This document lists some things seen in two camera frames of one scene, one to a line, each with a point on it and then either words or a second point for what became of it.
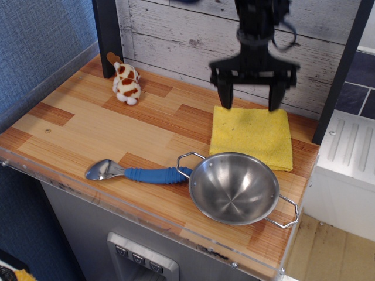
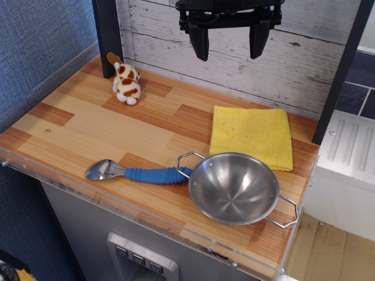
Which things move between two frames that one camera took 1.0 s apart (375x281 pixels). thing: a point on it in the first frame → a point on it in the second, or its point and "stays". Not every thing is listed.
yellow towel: (259, 132) stays
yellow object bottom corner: (21, 275) stays
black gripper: (255, 64) → (258, 14)
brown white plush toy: (125, 82) stays
